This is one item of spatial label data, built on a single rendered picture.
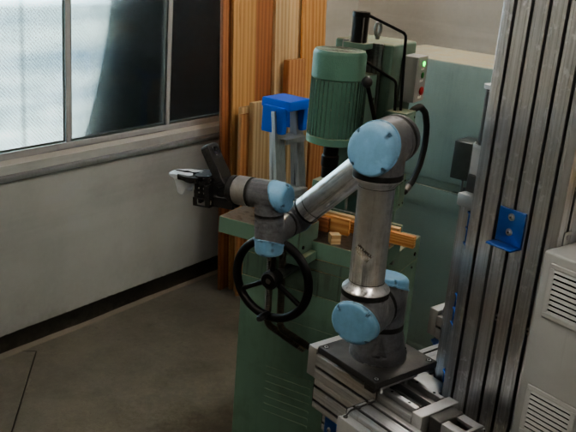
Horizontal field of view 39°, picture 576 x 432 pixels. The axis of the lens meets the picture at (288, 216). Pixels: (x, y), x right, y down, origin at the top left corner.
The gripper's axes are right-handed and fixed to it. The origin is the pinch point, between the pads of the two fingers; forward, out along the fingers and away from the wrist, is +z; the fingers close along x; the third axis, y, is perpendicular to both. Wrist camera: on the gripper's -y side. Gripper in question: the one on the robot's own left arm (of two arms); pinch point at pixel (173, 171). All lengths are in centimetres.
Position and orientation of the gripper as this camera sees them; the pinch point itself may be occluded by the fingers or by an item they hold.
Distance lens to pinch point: 218.6
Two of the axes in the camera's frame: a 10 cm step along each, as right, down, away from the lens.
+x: 5.0, -2.7, 8.2
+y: 0.0, 9.5, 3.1
